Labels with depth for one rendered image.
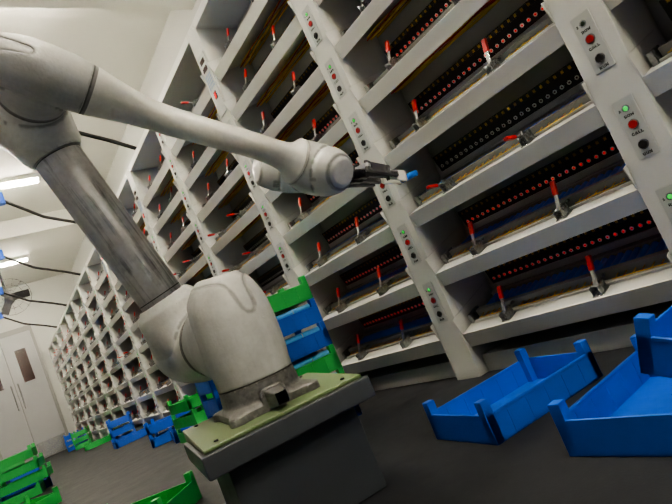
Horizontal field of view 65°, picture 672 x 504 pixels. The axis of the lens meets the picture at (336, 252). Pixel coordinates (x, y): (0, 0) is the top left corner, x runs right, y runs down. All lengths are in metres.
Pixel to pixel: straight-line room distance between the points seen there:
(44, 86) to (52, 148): 0.15
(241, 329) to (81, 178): 0.48
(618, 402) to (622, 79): 0.60
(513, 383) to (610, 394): 0.36
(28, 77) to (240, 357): 0.63
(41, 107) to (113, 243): 0.29
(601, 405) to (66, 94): 1.08
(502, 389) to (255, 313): 0.60
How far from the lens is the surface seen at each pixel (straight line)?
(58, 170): 1.23
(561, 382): 1.13
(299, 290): 1.70
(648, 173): 1.19
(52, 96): 1.14
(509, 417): 1.05
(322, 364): 1.70
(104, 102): 1.15
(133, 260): 1.19
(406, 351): 1.76
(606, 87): 1.21
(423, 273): 1.58
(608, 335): 1.37
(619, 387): 1.02
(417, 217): 1.55
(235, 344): 1.00
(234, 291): 1.02
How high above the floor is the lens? 0.33
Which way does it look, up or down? 6 degrees up
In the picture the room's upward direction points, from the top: 23 degrees counter-clockwise
